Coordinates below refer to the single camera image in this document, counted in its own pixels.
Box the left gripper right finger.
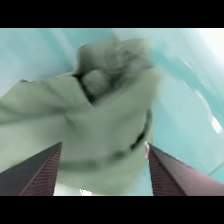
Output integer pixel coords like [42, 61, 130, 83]
[146, 142, 224, 197]

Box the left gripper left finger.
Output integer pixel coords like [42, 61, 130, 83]
[0, 141, 63, 197]

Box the pale green shirt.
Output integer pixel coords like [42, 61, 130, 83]
[0, 35, 161, 196]

